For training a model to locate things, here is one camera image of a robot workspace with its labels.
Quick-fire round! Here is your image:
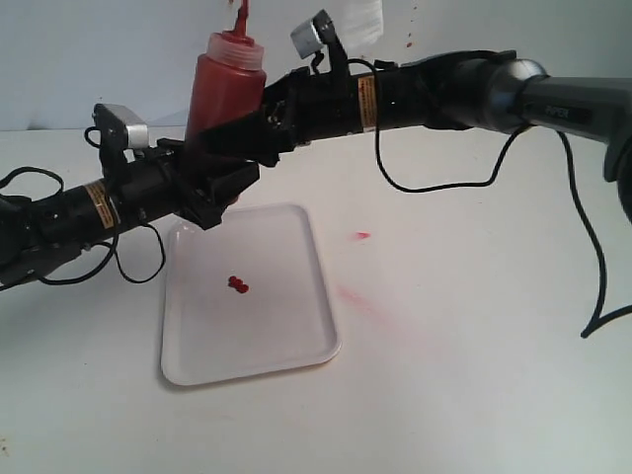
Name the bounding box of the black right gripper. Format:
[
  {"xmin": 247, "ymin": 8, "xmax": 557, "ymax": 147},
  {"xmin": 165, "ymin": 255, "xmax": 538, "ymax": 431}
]
[{"xmin": 195, "ymin": 68, "xmax": 363, "ymax": 166}]

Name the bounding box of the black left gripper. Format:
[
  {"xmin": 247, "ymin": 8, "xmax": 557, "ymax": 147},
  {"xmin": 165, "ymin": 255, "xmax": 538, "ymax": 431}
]
[{"xmin": 116, "ymin": 137, "xmax": 260, "ymax": 230}]

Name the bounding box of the red sauce bottle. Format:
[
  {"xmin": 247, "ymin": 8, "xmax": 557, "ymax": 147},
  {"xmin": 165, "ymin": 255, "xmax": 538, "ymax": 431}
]
[{"xmin": 180, "ymin": 1, "xmax": 267, "ymax": 188}]

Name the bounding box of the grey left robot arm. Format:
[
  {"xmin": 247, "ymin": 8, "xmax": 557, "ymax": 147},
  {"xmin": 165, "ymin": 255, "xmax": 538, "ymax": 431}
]
[{"xmin": 1, "ymin": 138, "xmax": 260, "ymax": 289}]

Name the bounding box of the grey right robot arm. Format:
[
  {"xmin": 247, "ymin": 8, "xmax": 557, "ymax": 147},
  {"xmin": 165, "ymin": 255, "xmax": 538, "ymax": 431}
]
[{"xmin": 197, "ymin": 50, "xmax": 631, "ymax": 213}]

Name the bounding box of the ketchup blob on tray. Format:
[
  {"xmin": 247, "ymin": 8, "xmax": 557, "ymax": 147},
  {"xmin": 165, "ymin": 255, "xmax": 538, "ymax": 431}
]
[{"xmin": 228, "ymin": 276, "xmax": 250, "ymax": 293}]

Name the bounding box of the white rectangular tray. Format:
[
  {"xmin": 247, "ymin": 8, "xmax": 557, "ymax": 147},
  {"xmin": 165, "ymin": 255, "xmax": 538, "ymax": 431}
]
[{"xmin": 160, "ymin": 203, "xmax": 342, "ymax": 387}]

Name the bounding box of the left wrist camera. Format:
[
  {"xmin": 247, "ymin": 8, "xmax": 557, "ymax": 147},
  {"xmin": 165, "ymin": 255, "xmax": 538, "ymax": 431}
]
[{"xmin": 93, "ymin": 103, "xmax": 149, "ymax": 176}]

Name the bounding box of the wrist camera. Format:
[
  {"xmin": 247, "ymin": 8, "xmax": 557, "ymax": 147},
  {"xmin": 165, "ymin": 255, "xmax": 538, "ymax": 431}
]
[
  {"xmin": 290, "ymin": 9, "xmax": 350, "ymax": 80},
  {"xmin": 93, "ymin": 103, "xmax": 149, "ymax": 176}
]

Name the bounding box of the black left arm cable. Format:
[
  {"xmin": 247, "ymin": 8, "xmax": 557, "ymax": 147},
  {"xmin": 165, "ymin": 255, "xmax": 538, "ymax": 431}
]
[{"xmin": 0, "ymin": 125, "xmax": 167, "ymax": 286}]

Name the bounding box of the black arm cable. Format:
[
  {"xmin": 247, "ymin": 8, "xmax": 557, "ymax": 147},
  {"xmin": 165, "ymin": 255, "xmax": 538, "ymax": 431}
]
[
  {"xmin": 0, "ymin": 125, "xmax": 167, "ymax": 286},
  {"xmin": 345, "ymin": 57, "xmax": 632, "ymax": 340}
]

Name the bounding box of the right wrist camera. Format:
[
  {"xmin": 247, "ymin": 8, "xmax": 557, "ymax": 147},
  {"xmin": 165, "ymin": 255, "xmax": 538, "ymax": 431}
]
[{"xmin": 290, "ymin": 9, "xmax": 350, "ymax": 80}]

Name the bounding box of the white paper towel on wall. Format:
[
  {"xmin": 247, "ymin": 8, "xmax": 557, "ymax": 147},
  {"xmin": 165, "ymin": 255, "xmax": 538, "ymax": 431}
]
[{"xmin": 341, "ymin": 0, "xmax": 384, "ymax": 50}]

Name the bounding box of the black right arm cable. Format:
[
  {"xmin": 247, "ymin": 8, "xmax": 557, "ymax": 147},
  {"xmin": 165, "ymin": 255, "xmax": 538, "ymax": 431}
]
[{"xmin": 345, "ymin": 57, "xmax": 632, "ymax": 340}]

